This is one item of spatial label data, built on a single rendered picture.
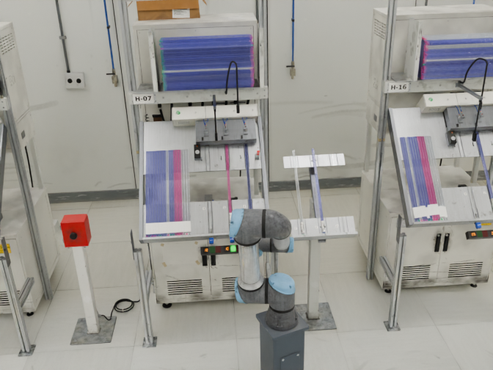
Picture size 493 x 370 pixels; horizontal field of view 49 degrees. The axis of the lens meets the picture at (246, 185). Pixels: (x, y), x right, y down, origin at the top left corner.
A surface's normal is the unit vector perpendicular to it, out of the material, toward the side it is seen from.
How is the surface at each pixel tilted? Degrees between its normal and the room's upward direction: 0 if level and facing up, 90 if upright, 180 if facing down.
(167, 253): 90
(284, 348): 90
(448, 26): 90
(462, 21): 90
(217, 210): 42
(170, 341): 0
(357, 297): 0
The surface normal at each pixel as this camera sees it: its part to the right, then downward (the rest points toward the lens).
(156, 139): 0.03, -0.38
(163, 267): 0.07, 0.43
